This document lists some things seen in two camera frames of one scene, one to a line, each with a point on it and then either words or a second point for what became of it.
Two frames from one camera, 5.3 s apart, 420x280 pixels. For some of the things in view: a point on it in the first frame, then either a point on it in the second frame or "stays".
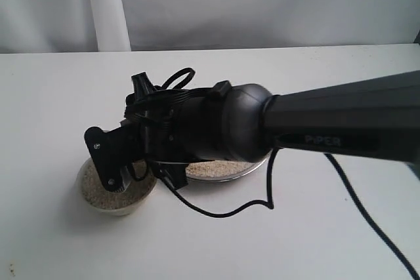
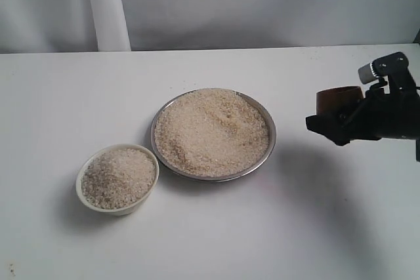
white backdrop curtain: [68, 8] stays
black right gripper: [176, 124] to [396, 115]
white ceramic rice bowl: [96, 195] stays
